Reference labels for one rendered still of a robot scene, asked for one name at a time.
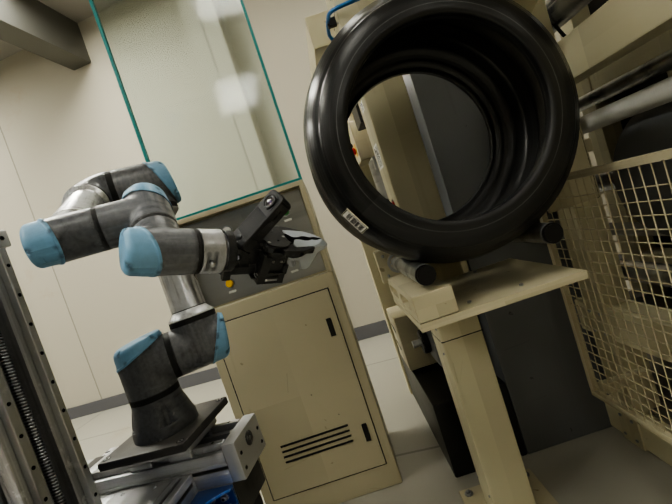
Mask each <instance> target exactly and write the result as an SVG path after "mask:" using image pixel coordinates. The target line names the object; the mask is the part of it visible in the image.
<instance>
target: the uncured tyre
mask: <svg viewBox="0 0 672 504"><path fill-rule="evenodd" d="M406 74H427V75H432V76H436V77H439V78H442V79H445V80H447V81H449V82H451V83H453V84H454V85H456V86H457V87H459V88H460V89H461V90H463V91H464V92H465V93H466V94H467V95H468V96H469V97H470V98H471V99H472V100H473V102H474V103H475V104H476V106H477V107H478V109H479V111H480V112H481V114H482V116H483V119H484V121H485V124H486V127H487V131H488V136H489V160H488V165H487V169H486V172H485V175H484V178H483V180H482V182H481V184H480V186H479V188H478V189H477V191H476V192H475V193H474V195H473V196H472V197H471V198H470V200H469V201H468V202H467V203H466V204H464V205H463V206H462V207H461V208H460V209H458V210H457V211H455V212H454V213H452V214H450V215H448V216H446V217H444V218H442V219H439V220H432V219H427V218H423V217H420V216H417V215H414V214H411V213H409V212H407V211H405V210H403V209H401V208H399V207H397V206H396V205H394V204H393V203H391V202H390V201H389V200H387V199H386V198H385V197H384V196H382V195H381V194H380V193H379V192H378V191H377V190H376V189H375V188H374V187H373V185H372V184H371V183H370V182H369V180H368V179H367V178H366V176H365V175H364V173H363V171H362V170H361V168H360V166H359V164H358V162H357V160H356V157H355V155H354V152H353V149H352V146H351V142H350V137H349V131H348V119H349V117H350V115H351V113H352V111H353V109H354V108H355V106H356V105H357V103H358V102H359V101H360V100H361V99H362V97H363V96H364V95H365V94H366V93H368V92H369V91H370V90H371V89H372V88H374V87H375V86H377V85H378V84H380V83H382V82H384V81H386V80H388V79H391V78H393V77H397V76H401V75H406ZM579 130H580V109H579V100H578V94H577V89H576V85H575V81H574V78H573V74H572V72H571V69H570V66H569V64H568V62H567V60H566V57H565V55H564V54H563V52H562V50H561V48H560V47H559V45H558V43H557V42H556V40H555V39H554V37H553V36H552V35H551V33H550V32H549V31H548V30H547V29H546V27H545V26H544V25H543V24H542V23H541V22H540V21H539V20H538V19H537V18H536V17H535V16H534V15H533V14H531V13H530V12H529V11H528V10H526V9H525V8H524V7H522V6H521V5H520V4H518V3H516V2H515V1H513V0H375V1H374V2H372V3H371V4H369V5H368V6H366V7H365V8H363V9H362V10H361V11H360V12H358V13H357V14H356V15H355V16H354V17H352V18H351V19H350V20H349V21H348V22H347V23H346V24H345V25H344V27H343V28H342V29H341V30H340V31H339V32H338V34H337V35H336V36H335V37H334V39H333V40H332V41H331V43H330V44H329V45H328V47H327V48H326V50H325V52H324V53H323V55H322V57H321V59H320V60H319V62H318V64H317V67H316V69H315V71H314V73H313V76H312V79H311V82H310V85H309V88H308V92H307V97H306V102H305V108H304V121H303V131H304V144H305V150H306V155H307V160H308V164H309V167H310V170H311V174H312V177H313V180H314V183H315V186H316V188H317V190H318V193H319V195H320V197H321V198H322V200H323V202H324V204H325V205H326V207H327V208H328V210H329V211H330V213H331V214H332V215H333V216H334V218H335V219H336V220H337V221H338V222H339V223H340V224H341V225H342V226H343V227H344V228H345V229H346V230H347V231H348V232H350V233H351V234H352V235H353V236H355V237H356V238H358V239H359V240H361V241H362V242H364V243H365V244H367V245H369V246H371V247H373V248H375V249H378V250H380V251H383V252H385V253H388V254H390V255H393V256H396V257H399V258H403V259H406V260H411V261H416V262H423V263H453V262H460V261H465V260H470V259H474V258H477V257H480V256H482V255H484V254H487V253H489V252H492V251H494V250H496V249H499V248H501V247H503V246H505V245H507V244H508V243H510V242H511V241H513V240H514V239H516V238H517V237H519V236H520V235H522V234H523V233H524V232H526V231H527V230H528V229H529V228H531V227H532V226H533V225H534V224H535V223H536V222H537V221H538V220H539V219H540V218H541V217H542V216H543V215H544V214H545V213H546V211H547V210H548V209H549V208H550V206H551V205H552V204H553V202H554V201H555V200H556V198H557V196H558V195H559V193H560V192H561V190H562V188H563V186H564V184H565V182H566V180H567V178H568V176H569V173H570V171H571V168H572V165H573V162H574V159H575V155H576V151H577V146H578V140H579ZM347 208H348V209H349V210H350V211H351V212H352V213H353V214H354V215H355V216H357V217H358V218H359V219H360V220H361V221H362V222H363V223H364V224H365V225H366V226H367V227H368V229H367V230H366V231H365V232H364V233H362V234H361V233H360V232H359V231H358V230H357V229H356V228H355V227H354V226H353V225H351V224H350V223H349V222H348V221H347V220H346V219H345V218H344V217H343V216H342V215H341V214H342V213H343V212H344V211H345V210H346V209H347Z"/></svg>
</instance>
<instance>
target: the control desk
mask: <svg viewBox="0 0 672 504"><path fill-rule="evenodd" d="M271 190H276V191H278V192H279V193H280V194H281V195H283V197H284V198H285V199H286V200H287V201H288V202H289V203H290V205H291V208H290V209H289V211H288V212H287V213H286V214H285V215H284V216H283V217H282V218H281V219H280V221H279V222H278V223H277V224H276V225H275V226H281V227H287V228H292V229H296V230H300V231H303V232H307V233H310V234H313V235H315V236H318V237H320V238H322V239H323V240H324V237H323V234H322V231H321V228H320V225H319V222H318V219H317V216H316V213H315V210H314V207H313V204H312V201H311V198H310V195H309V192H308V190H307V188H306V186H305V184H304V182H303V180H302V179H301V180H298V181H295V182H292V183H289V184H286V185H283V186H280V187H277V188H274V189H271ZM271 190H268V191H265V192H262V193H259V194H256V195H253V196H250V197H247V198H244V199H241V200H238V201H235V202H232V203H229V204H226V205H223V206H220V207H217V208H214V209H211V210H208V211H205V212H201V213H198V214H195V215H192V216H189V217H186V218H183V219H180V220H177V223H178V225H179V228H193V229H196V228H199V229H220V230H230V231H232V232H234V231H235V230H236V229H237V228H238V227H239V226H240V224H241V223H242V222H243V221H244V220H245V219H246V218H247V216H248V215H249V214H250V213H251V212H252V211H253V210H254V209H255V207H256V206H257V205H258V204H259V203H260V202H261V201H262V200H263V198H264V197H265V196H266V195H267V194H268V193H269V192H270V191H271ZM324 241H325V240H324ZM287 264H288V265H289V266H288V269H287V272H286V274H285V275H284V278H283V282H282V283H273V284H258V285H257V284H256V282H255V281H254V280H253V279H251V278H250V276H249V275H248V274H239V275H231V276H230V280H229V281H222V280H221V277H220V276H221V275H220V274H219V273H207V274H196V277H197V279H198V282H199V285H200V288H201V291H202V294H203V296H204V299H205V302H206V303H207V304H208V305H211V306H213V307H214V309H215V312H216V313H217V312H219V313H220V312H221V313H222V314H223V317H224V321H225V325H226V329H227V334H228V339H229V345H230V353H229V355H228V356H227V357H226V358H224V359H222V360H219V361H217V362H215V363H216V366H217V368H218V371H219V374H220V377H221V380H222V383H223V385H224V388H225V391H226V394H227V397H228V399H229V402H230V405H231V408H232V411H233V414H234V416H235V419H241V418H242V417H243V416H244V415H248V414H252V413H255V415H256V418H257V421H258V424H259V427H260V430H261V433H262V435H263V438H264V441H265V444H266V445H265V447H264V449H263V451H262V452H261V454H260V456H259V458H258V460H259V463H260V465H261V468H262V471H263V474H264V477H265V482H264V484H263V486H262V488H261V493H262V495H263V498H264V501H265V504H338V503H341V502H344V501H347V500H351V499H354V498H357V497H360V496H363V495H366V494H369V493H372V492H375V491H378V490H381V489H384V488H387V487H390V486H393V485H396V484H399V483H402V478H401V474H400V471H399V467H398V464H397V461H396V457H395V454H394V450H393V447H392V444H391V440H390V437H389V433H388V430H387V427H386V424H385V421H384V418H383V415H382V412H381V409H380V406H379V403H378V400H377V397H376V394H375V391H374V388H373V385H372V382H371V379H370V376H369V373H368V370H367V367H366V364H365V361H364V358H363V355H362V352H361V349H360V346H359V343H358V340H357V337H356V334H355V331H354V328H353V325H352V322H351V319H350V316H349V313H348V310H347V307H346V304H345V301H344V298H343V295H342V292H341V289H340V286H339V283H338V280H337V277H336V274H335V271H334V268H333V265H332V261H331V258H330V255H329V252H328V249H327V247H326V248H325V249H323V250H321V251H320V252H318V253H317V254H316V256H315V257H314V259H313V261H312V263H311V264H310V266H309V267H308V268H306V269H301V268H300V266H299V261H297V260H295V261H292V260H290V259H289V258H288V260H287Z"/></svg>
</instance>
